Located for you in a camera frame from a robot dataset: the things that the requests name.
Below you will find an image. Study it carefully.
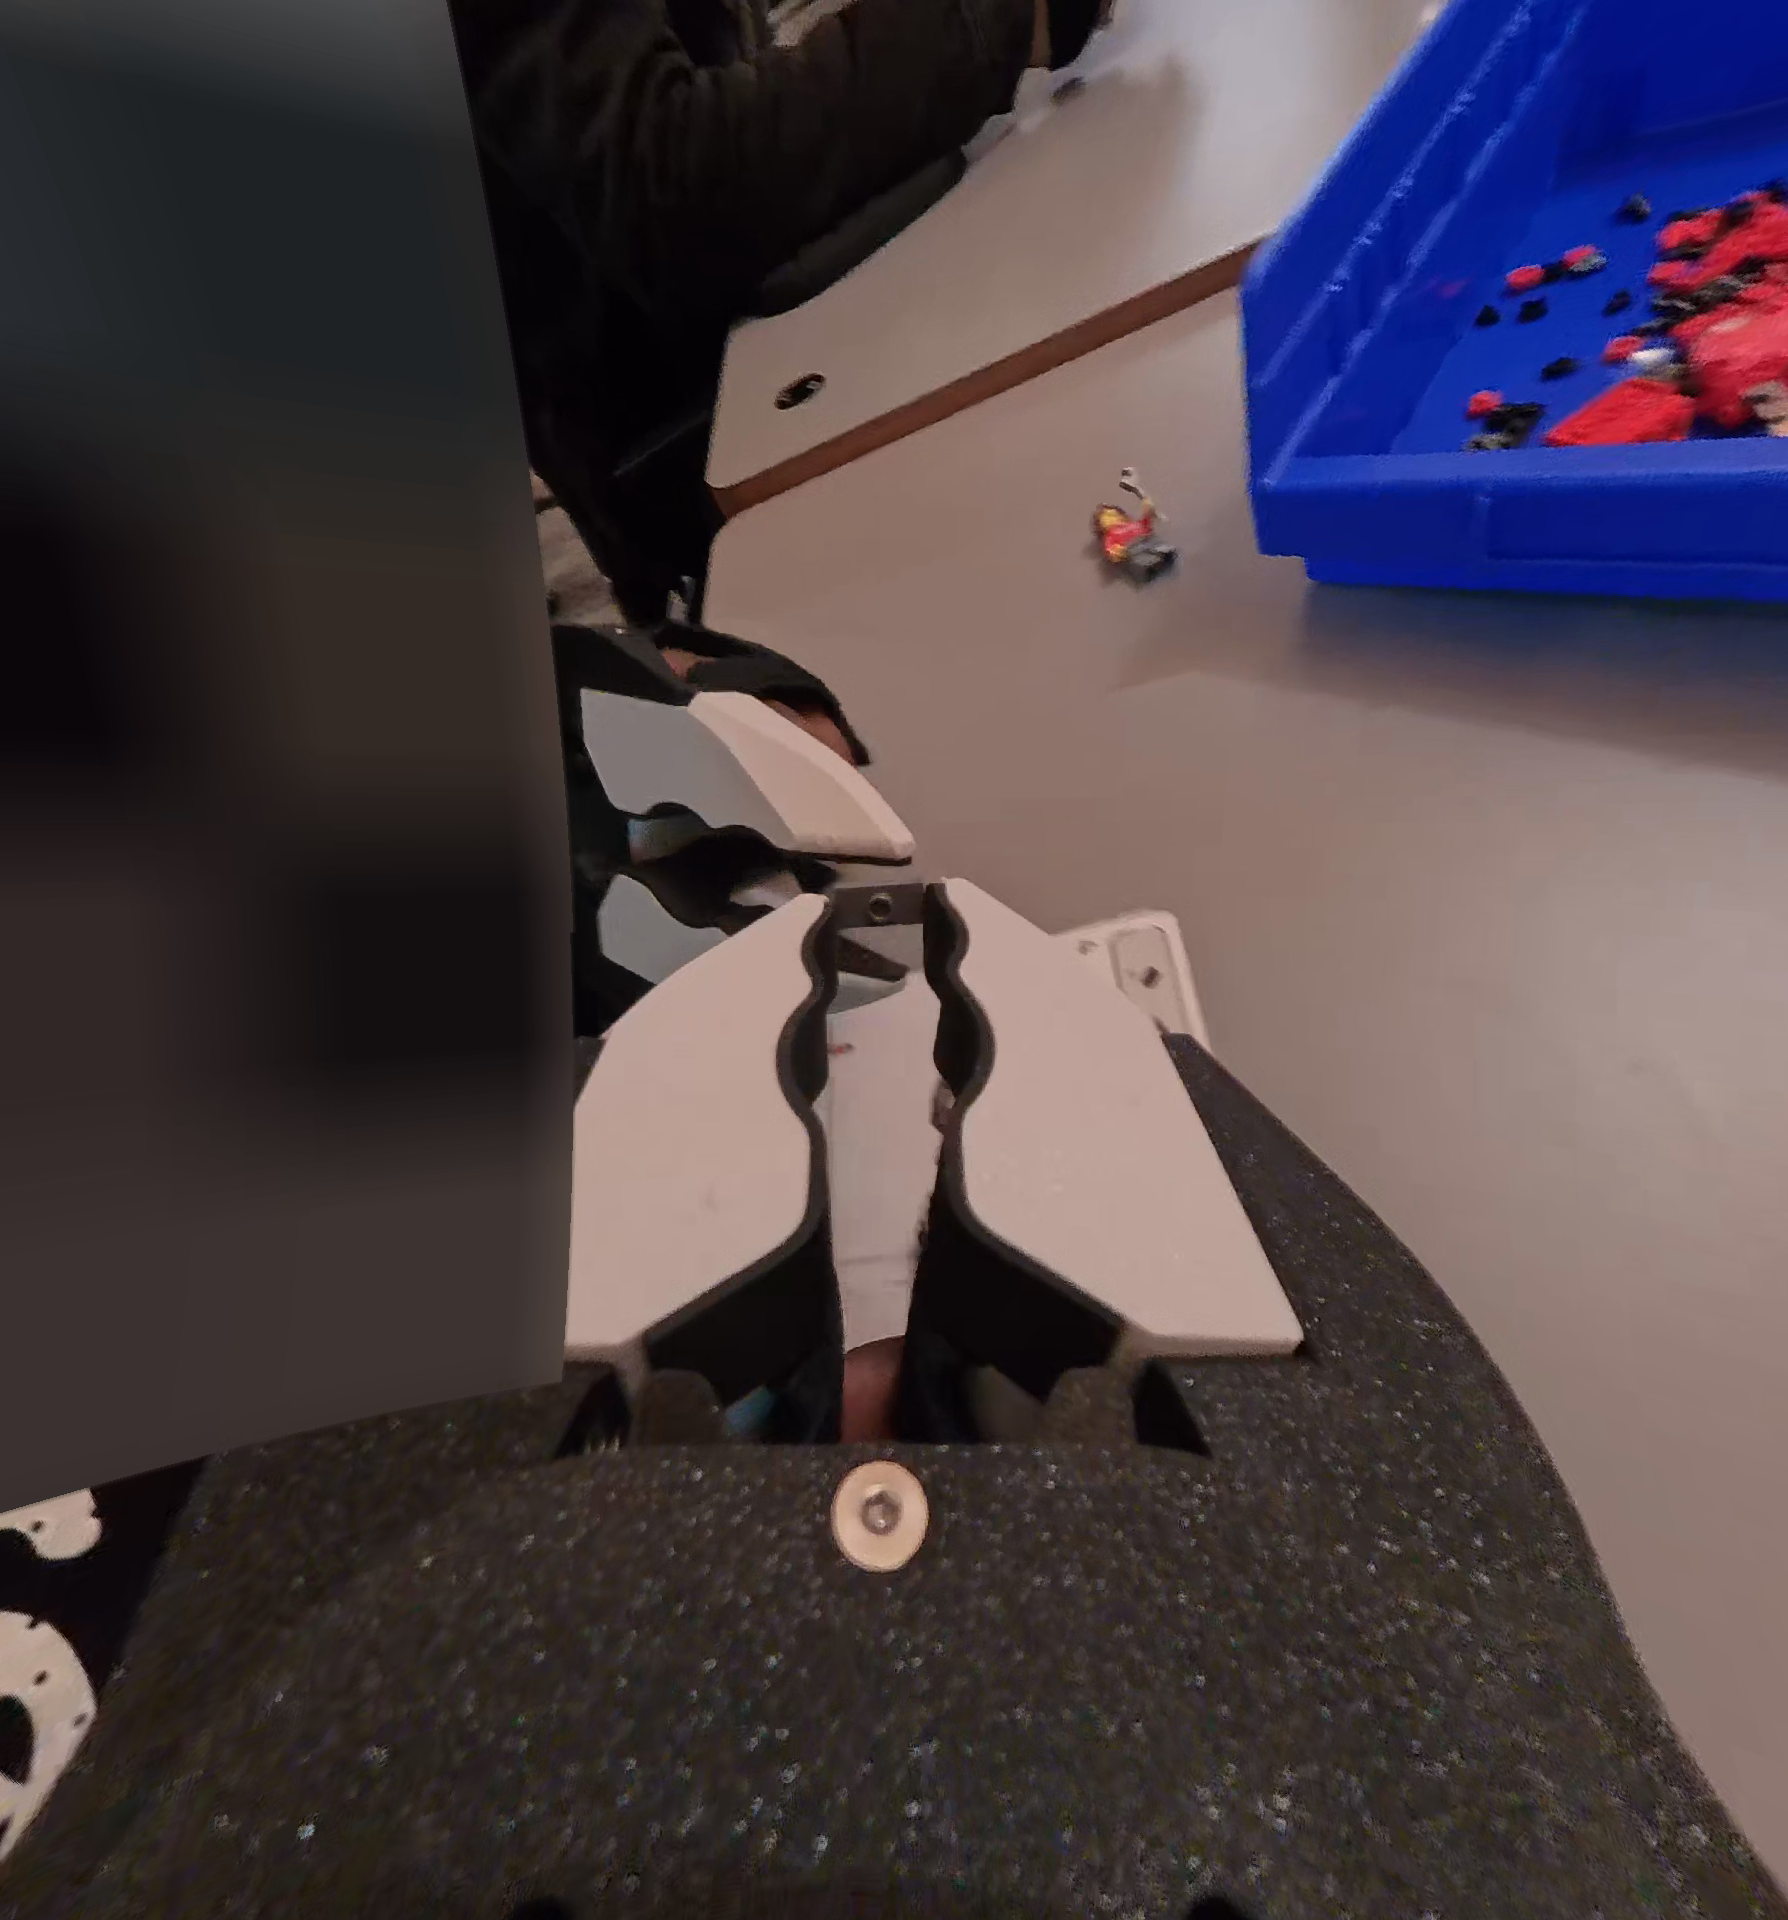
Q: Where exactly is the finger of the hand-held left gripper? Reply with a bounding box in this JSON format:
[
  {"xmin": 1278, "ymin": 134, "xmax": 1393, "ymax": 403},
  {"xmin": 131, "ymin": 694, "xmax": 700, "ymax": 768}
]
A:
[
  {"xmin": 579, "ymin": 686, "xmax": 921, "ymax": 868},
  {"xmin": 593, "ymin": 868, "xmax": 805, "ymax": 1030}
]

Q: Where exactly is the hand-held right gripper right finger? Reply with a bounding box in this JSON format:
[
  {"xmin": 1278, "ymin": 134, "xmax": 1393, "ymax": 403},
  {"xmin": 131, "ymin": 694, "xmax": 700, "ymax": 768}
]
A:
[{"xmin": 900, "ymin": 880, "xmax": 1306, "ymax": 1442}]

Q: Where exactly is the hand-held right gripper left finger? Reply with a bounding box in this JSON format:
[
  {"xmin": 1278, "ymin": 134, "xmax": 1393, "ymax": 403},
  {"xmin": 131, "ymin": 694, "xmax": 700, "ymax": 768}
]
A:
[{"xmin": 566, "ymin": 894, "xmax": 849, "ymax": 1440}]

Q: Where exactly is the blue plastic bin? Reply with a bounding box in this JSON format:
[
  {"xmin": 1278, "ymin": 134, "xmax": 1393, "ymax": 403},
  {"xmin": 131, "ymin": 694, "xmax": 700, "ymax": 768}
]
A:
[{"xmin": 1238, "ymin": 0, "xmax": 1788, "ymax": 605}]

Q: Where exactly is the lego minifigure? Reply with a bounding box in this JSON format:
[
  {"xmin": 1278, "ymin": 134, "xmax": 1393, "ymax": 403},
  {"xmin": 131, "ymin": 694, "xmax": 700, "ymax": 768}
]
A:
[{"xmin": 1089, "ymin": 467, "xmax": 1181, "ymax": 587}]

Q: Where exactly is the pile of red black lego pieces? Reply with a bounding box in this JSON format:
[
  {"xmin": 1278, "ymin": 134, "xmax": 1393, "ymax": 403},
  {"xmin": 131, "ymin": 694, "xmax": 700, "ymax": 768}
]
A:
[{"xmin": 1461, "ymin": 141, "xmax": 1788, "ymax": 451}]

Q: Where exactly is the black white printed cloth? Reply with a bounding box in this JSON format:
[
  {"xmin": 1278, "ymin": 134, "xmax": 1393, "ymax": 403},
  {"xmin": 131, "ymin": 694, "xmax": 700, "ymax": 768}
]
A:
[{"xmin": 0, "ymin": 1484, "xmax": 206, "ymax": 1920}]

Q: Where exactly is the dark metal bracket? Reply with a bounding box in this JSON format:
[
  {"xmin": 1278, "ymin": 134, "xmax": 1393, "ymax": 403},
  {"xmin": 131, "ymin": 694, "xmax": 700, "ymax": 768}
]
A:
[{"xmin": 830, "ymin": 881, "xmax": 934, "ymax": 984}]

